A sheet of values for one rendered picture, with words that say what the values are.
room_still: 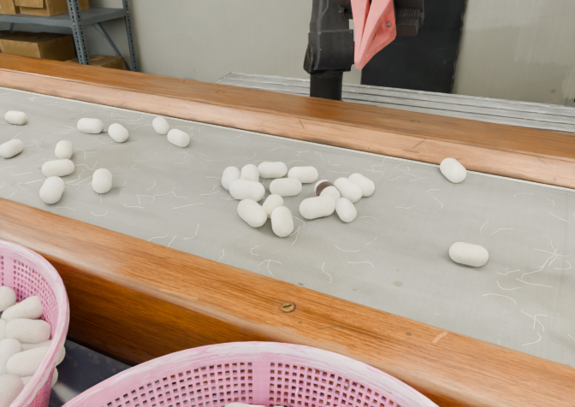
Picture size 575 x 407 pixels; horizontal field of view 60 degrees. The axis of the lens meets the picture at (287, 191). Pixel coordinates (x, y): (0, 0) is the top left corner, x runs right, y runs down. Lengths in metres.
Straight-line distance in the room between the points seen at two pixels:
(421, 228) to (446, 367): 0.20
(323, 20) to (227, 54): 1.99
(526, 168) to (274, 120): 0.32
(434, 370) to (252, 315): 0.12
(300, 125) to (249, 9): 2.12
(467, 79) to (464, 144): 1.95
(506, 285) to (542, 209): 0.15
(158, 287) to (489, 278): 0.26
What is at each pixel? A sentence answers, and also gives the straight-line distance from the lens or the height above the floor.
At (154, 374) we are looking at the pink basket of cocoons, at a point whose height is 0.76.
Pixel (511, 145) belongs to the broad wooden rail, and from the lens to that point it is 0.65.
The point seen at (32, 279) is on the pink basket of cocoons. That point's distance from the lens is 0.45.
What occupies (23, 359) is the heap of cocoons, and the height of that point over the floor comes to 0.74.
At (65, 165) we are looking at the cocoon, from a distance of 0.62.
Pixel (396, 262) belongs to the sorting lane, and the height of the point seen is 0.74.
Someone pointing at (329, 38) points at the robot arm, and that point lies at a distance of 0.92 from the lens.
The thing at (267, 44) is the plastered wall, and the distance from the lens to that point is 2.77.
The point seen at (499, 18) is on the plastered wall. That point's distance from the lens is 2.53.
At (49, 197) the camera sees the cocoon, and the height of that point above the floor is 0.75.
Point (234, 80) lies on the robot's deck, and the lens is 1.21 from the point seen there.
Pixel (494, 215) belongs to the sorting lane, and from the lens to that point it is 0.54.
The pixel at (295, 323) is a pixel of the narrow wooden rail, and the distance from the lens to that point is 0.34.
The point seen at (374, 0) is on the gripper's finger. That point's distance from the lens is 0.61.
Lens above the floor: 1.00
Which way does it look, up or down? 28 degrees down
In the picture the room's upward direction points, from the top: straight up
